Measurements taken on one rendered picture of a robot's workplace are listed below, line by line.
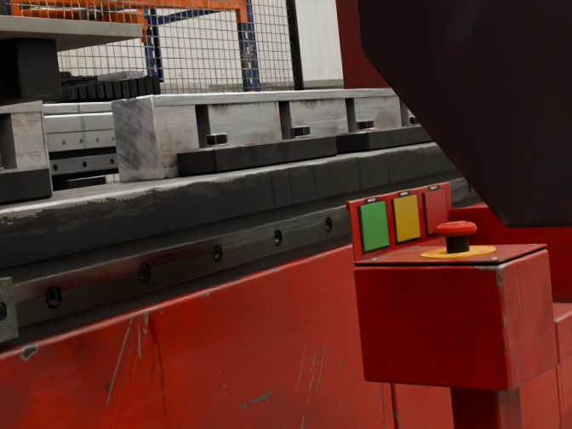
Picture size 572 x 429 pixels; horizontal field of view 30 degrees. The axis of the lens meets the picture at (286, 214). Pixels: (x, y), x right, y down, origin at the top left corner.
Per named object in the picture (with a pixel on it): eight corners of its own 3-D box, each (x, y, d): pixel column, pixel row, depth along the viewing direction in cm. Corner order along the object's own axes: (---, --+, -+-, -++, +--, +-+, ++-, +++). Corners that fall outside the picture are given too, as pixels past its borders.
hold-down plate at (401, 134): (369, 151, 154) (368, 130, 154) (336, 154, 157) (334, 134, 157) (446, 140, 180) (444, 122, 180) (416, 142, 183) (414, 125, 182)
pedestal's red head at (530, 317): (511, 392, 95) (493, 193, 94) (363, 382, 105) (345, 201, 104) (596, 345, 111) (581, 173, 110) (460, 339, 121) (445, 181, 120)
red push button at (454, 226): (467, 261, 100) (464, 224, 100) (430, 262, 103) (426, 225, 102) (487, 255, 103) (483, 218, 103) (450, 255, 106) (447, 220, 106)
